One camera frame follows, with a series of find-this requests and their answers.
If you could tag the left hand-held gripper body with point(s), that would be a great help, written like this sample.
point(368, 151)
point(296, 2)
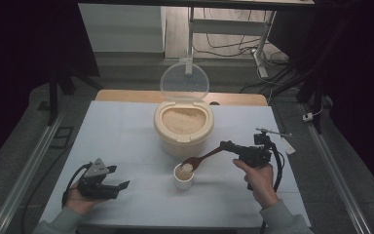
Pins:
point(95, 190)

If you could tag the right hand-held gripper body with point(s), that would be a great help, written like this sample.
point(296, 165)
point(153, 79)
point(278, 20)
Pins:
point(256, 156)

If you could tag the brown wooden spoon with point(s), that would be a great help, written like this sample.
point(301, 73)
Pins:
point(196, 160)

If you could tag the beige rice container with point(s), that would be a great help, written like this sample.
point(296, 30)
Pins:
point(183, 146)

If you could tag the rice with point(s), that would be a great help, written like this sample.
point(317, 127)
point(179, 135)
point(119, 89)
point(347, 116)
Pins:
point(183, 120)

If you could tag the white cup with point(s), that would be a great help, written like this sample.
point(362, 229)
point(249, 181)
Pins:
point(183, 183)

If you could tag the person's left hand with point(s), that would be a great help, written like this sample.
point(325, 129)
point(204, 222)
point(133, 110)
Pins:
point(79, 204)

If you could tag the person's right hand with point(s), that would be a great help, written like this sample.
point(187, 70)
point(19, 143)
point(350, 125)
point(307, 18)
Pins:
point(261, 183)

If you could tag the white tag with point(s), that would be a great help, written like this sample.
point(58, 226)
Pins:
point(289, 148)

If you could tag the light blue table cloth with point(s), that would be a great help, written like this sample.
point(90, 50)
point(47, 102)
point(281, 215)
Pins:
point(126, 136)

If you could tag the black table grommet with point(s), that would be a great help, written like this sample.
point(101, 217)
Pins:
point(214, 103)

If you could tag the small white box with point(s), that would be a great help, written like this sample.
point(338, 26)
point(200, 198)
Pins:
point(307, 117)

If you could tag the clear round container lid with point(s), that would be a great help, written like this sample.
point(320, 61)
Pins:
point(184, 81)

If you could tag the black stand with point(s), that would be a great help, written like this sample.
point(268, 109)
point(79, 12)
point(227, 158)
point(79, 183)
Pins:
point(53, 97)

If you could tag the dark curtain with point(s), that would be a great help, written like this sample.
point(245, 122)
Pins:
point(354, 65)
point(19, 48)

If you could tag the aluminium rail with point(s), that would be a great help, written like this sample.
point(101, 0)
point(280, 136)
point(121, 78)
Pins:
point(334, 175)
point(26, 175)

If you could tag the white desk frame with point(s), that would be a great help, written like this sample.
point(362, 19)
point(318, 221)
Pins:
point(227, 26)

